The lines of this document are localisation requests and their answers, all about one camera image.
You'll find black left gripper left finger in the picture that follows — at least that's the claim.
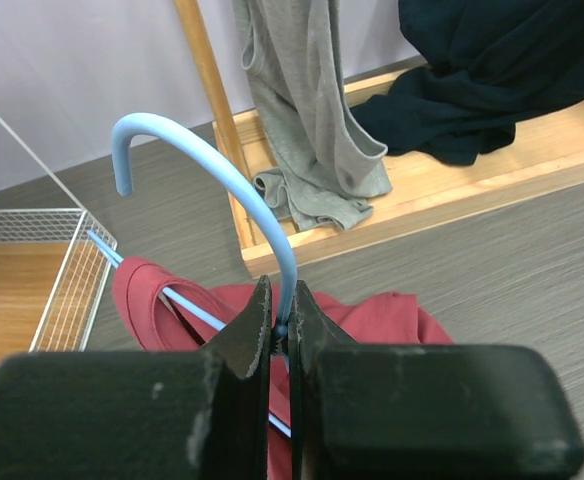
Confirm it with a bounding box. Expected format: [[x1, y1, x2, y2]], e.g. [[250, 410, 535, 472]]
[[0, 278, 272, 479]]

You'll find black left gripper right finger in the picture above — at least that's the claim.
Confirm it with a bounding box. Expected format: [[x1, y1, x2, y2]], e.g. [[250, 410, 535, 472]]
[[288, 282, 584, 479]]

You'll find light blue hanger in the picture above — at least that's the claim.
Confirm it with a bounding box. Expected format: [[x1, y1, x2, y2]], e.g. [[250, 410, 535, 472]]
[[85, 112, 299, 440]]

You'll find grey tank top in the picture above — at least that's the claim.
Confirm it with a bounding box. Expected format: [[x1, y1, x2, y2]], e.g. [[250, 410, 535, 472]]
[[233, 1, 392, 231]]

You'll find navy tank top red trim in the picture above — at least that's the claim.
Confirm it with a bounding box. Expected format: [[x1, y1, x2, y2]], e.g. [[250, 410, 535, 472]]
[[352, 1, 584, 167]]

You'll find white wire wooden shelf rack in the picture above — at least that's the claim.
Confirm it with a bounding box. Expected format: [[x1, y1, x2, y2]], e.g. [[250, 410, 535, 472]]
[[0, 116, 118, 360]]

